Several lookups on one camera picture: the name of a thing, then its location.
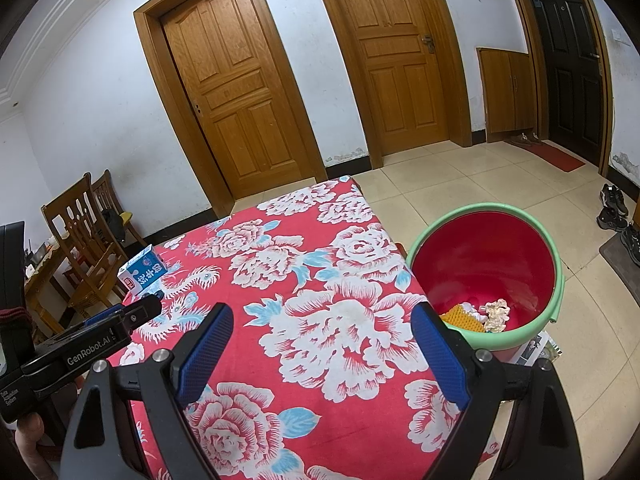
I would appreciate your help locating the black door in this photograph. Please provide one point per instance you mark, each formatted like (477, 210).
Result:
(565, 60)

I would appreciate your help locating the person's left hand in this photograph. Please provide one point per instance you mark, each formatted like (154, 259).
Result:
(30, 445)

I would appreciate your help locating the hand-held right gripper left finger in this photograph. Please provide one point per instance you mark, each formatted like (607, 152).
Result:
(202, 355)

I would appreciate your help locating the grey floor mat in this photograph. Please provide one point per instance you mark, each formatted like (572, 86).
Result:
(620, 265)

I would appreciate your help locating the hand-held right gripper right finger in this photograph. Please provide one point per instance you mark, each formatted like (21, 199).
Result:
(442, 360)

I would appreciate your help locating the red bucket with green rim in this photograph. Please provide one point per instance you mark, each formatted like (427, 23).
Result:
(480, 260)

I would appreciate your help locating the wooden chair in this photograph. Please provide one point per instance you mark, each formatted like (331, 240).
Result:
(105, 190)
(75, 225)

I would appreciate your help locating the newspaper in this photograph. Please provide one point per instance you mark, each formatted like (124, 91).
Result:
(540, 350)

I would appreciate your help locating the wooden door with arched panels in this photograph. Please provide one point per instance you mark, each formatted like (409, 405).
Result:
(235, 85)

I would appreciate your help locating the small paper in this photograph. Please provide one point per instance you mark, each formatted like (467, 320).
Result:
(496, 315)

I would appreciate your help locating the low wooden cabinet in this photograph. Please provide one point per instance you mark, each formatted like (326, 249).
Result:
(507, 95)

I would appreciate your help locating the red floral tablecloth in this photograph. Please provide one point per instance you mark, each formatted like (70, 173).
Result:
(325, 240)

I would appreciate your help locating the wooden side table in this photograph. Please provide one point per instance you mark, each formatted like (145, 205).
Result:
(42, 280)

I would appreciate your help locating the black bag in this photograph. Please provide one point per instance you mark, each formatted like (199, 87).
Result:
(112, 220)

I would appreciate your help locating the red doormat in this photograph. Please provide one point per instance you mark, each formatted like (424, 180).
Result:
(550, 155)

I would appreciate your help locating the white wall switch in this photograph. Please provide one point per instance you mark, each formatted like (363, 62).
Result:
(619, 36)

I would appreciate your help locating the large yellow foam net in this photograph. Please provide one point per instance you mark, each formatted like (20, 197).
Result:
(460, 321)

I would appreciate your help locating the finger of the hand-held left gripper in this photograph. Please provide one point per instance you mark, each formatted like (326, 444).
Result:
(102, 317)
(142, 312)

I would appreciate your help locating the blue and white milk carton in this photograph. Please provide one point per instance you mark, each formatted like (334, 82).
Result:
(142, 270)

